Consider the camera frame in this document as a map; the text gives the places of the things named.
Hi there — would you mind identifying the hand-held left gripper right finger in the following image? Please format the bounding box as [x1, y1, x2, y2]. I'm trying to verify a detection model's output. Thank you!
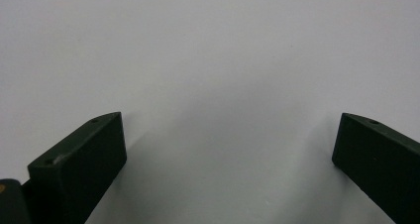
[331, 112, 420, 224]

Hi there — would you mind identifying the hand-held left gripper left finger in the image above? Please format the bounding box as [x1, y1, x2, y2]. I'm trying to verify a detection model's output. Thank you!
[21, 111, 128, 224]

